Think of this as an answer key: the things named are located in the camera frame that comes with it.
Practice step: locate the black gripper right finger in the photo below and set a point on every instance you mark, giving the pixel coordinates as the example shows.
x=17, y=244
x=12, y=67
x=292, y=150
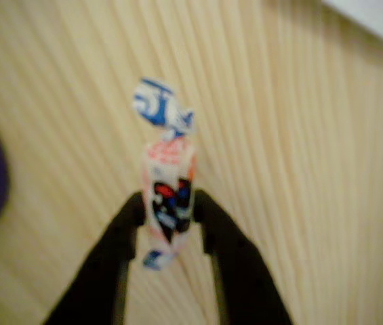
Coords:
x=238, y=271

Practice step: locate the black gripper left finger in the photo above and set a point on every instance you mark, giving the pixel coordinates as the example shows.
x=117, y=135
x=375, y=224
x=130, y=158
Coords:
x=99, y=271

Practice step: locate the candy white blue red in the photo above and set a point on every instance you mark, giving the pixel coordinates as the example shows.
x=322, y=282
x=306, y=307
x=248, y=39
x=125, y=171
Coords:
x=169, y=183

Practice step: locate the white lamp base with knobs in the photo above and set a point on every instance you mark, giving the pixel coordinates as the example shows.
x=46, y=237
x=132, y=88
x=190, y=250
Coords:
x=374, y=17

